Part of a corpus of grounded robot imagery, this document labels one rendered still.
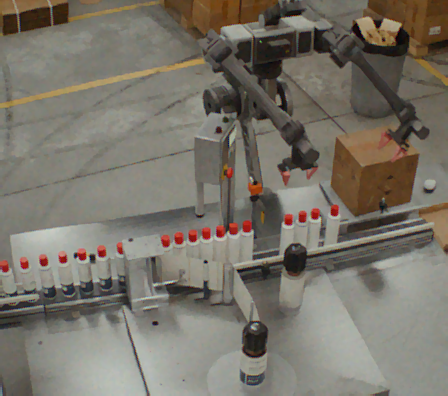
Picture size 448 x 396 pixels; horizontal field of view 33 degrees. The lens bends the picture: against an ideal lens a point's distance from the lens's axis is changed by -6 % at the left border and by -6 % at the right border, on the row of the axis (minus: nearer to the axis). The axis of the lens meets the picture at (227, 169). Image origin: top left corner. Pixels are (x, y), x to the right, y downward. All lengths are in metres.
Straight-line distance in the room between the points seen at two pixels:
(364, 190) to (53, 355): 1.47
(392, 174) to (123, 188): 2.10
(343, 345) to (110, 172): 2.67
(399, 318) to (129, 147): 2.82
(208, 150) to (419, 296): 1.04
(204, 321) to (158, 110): 3.03
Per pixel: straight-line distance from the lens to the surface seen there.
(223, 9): 6.33
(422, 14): 6.59
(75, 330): 2.95
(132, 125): 5.56
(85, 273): 2.93
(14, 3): 7.28
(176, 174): 5.06
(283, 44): 3.35
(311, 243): 3.14
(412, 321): 3.04
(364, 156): 3.33
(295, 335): 2.85
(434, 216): 3.54
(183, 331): 2.85
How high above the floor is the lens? 2.98
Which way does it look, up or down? 36 degrees down
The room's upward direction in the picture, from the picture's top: 1 degrees clockwise
